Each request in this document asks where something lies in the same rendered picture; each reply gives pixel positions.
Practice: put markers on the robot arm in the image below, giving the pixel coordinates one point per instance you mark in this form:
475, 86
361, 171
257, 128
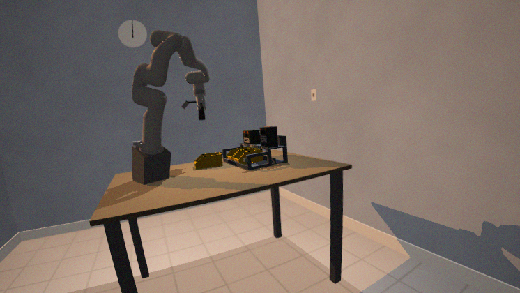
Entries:
155, 74

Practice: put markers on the yellow bin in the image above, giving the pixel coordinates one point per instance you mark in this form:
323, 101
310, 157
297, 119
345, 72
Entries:
240, 155
208, 160
234, 151

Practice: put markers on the grey slanted shelf rack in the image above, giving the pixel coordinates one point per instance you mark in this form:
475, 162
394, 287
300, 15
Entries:
267, 160

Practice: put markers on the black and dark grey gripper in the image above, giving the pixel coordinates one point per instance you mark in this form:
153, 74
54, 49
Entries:
201, 102

